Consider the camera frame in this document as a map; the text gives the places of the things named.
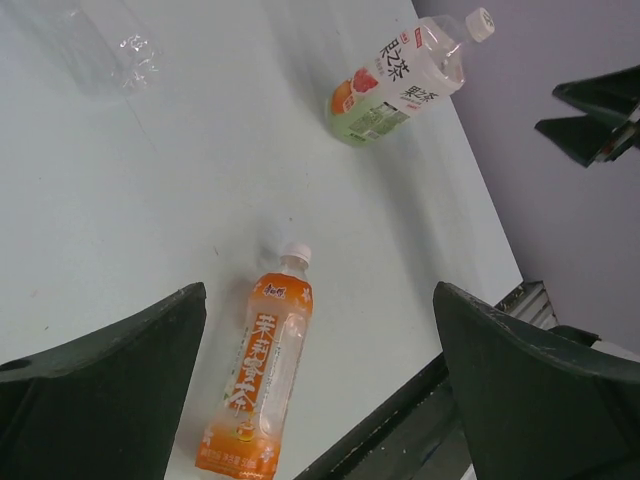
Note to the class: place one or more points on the clear unlabelled plastic bottle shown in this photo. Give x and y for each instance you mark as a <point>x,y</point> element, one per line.
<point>102,45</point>

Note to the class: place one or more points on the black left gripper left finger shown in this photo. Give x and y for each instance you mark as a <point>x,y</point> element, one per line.
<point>106,405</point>

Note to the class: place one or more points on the orange label tea bottle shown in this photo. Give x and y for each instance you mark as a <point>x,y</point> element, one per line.
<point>244,438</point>

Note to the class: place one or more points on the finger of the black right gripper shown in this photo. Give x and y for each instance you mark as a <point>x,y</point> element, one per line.
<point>614,96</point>
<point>585,139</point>

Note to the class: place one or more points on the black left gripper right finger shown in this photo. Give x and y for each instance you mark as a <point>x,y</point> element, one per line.
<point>535,404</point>

